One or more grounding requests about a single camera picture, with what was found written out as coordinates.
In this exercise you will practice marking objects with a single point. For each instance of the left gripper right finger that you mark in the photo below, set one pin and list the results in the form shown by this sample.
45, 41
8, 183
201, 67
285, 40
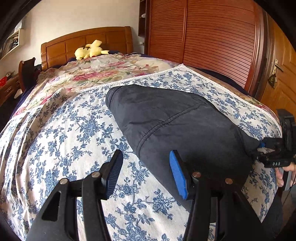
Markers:
235, 218

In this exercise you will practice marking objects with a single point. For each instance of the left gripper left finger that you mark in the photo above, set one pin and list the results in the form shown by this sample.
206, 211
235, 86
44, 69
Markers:
57, 219

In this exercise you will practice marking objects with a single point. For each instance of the black jacket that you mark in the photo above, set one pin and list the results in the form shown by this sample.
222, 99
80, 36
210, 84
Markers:
156, 121

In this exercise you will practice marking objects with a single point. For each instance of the wooden door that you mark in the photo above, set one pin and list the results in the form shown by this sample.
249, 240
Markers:
280, 48

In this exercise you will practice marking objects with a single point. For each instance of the blue floral bedsheet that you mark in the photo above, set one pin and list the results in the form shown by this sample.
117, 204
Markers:
73, 133

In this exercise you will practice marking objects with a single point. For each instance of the wooden louvered wardrobe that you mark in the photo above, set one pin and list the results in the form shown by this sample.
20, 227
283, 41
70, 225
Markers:
227, 37

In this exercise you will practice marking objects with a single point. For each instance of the wooden desk cabinet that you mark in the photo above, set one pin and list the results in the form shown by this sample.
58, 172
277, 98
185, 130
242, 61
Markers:
9, 89

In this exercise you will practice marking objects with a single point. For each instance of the pink floral quilt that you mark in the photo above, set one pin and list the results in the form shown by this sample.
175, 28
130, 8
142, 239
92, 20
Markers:
82, 74

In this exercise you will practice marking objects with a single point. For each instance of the red bowl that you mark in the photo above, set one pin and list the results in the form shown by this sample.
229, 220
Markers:
3, 81

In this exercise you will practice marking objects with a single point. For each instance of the wooden chair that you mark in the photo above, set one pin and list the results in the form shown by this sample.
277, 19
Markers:
26, 74

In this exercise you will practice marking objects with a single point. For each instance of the yellow plush toy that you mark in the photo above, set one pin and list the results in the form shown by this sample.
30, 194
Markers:
90, 50

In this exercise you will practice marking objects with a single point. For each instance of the wooden headboard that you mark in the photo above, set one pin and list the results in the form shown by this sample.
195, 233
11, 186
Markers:
58, 51

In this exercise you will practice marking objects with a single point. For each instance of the brass door handle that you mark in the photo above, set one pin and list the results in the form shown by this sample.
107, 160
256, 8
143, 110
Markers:
272, 80

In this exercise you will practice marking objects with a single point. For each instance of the white wall shelf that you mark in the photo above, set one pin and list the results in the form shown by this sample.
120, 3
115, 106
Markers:
14, 41

